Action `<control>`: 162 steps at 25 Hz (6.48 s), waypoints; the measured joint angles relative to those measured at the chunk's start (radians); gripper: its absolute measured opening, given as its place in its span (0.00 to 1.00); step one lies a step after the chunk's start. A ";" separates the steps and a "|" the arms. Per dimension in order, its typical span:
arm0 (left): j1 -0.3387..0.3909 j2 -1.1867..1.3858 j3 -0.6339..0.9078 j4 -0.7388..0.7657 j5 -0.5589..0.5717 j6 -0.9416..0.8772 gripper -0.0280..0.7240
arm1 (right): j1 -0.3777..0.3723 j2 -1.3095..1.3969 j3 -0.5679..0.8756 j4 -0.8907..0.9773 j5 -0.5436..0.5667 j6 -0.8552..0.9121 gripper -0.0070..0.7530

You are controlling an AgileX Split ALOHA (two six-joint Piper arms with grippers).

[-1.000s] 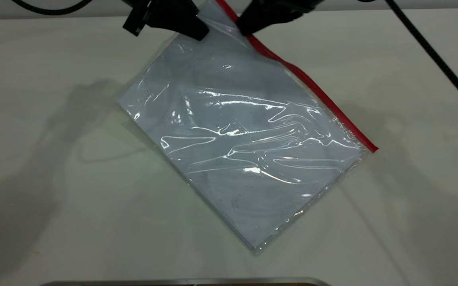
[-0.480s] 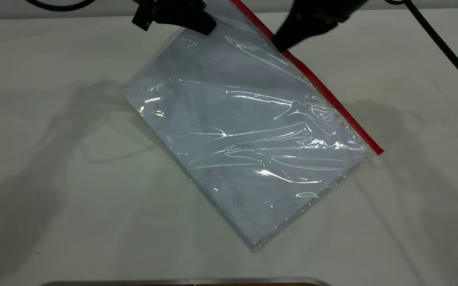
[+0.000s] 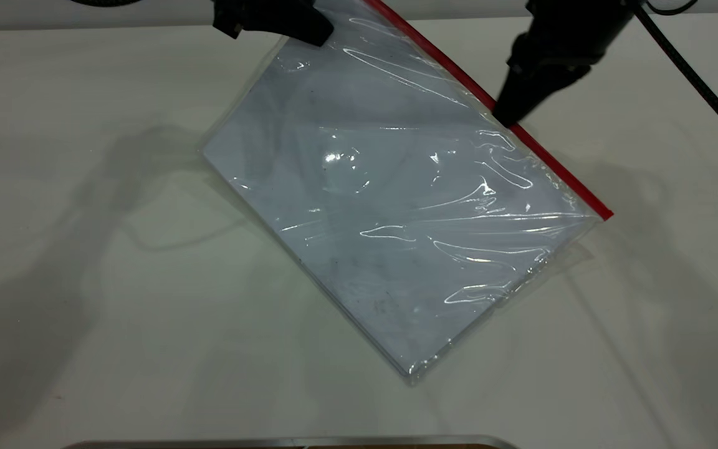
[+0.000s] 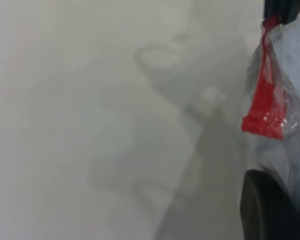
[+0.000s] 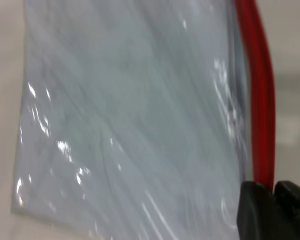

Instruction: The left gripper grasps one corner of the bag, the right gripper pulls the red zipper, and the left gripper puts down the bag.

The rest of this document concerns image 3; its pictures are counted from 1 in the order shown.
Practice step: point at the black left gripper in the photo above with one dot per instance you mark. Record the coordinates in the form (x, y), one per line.
(240, 14)

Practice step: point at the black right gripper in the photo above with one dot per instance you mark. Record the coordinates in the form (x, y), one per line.
(568, 31)

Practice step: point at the clear plastic zip bag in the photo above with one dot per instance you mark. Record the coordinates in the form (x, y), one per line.
(390, 206)

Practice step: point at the white paper stack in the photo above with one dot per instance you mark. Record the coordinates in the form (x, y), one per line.
(384, 218)

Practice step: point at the grey metal frame edge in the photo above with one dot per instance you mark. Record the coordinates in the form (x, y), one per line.
(290, 443)

